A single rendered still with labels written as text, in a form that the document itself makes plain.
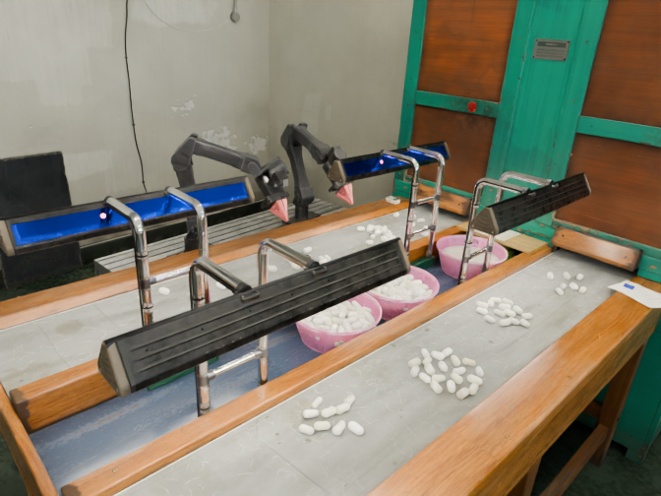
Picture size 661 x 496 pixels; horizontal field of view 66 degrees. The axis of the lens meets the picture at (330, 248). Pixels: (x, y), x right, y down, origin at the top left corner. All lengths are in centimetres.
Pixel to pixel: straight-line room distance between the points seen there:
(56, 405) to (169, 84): 274
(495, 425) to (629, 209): 113
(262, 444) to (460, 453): 39
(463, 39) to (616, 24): 58
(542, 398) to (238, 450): 68
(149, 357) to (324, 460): 45
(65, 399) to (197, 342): 57
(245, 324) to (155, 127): 296
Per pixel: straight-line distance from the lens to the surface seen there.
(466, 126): 230
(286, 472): 104
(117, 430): 127
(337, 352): 129
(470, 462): 108
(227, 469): 105
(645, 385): 230
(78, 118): 346
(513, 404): 124
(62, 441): 128
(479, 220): 138
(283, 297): 86
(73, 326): 153
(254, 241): 190
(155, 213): 132
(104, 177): 359
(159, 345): 76
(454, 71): 233
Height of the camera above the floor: 151
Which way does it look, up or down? 24 degrees down
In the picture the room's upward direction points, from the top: 3 degrees clockwise
